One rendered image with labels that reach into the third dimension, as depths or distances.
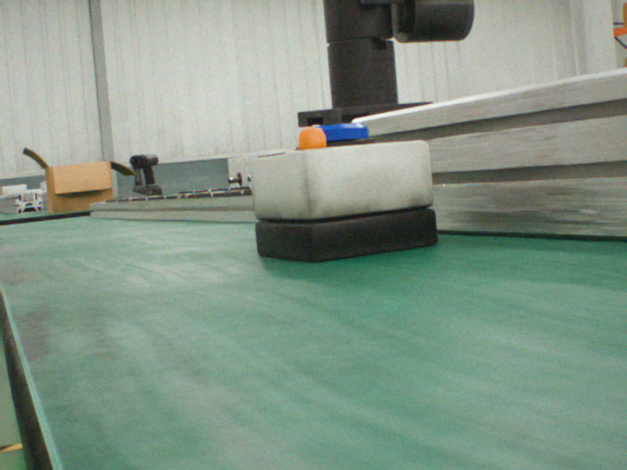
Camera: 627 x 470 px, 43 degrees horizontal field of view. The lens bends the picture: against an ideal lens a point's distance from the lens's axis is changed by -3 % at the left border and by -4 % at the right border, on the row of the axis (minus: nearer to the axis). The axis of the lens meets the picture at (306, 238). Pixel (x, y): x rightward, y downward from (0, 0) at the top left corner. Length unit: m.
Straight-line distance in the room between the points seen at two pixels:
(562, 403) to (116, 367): 0.12
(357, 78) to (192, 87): 11.35
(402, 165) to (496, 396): 0.30
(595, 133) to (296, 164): 0.16
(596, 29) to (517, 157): 8.31
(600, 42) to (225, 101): 5.68
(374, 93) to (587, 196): 0.29
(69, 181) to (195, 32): 9.55
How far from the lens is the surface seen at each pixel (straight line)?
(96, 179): 2.69
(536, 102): 0.46
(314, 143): 0.44
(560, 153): 0.45
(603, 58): 8.78
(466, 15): 0.73
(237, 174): 1.77
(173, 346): 0.25
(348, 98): 0.69
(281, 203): 0.46
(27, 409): 0.21
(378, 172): 0.45
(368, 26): 0.69
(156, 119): 11.81
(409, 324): 0.25
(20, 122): 11.57
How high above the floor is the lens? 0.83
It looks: 4 degrees down
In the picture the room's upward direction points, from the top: 5 degrees counter-clockwise
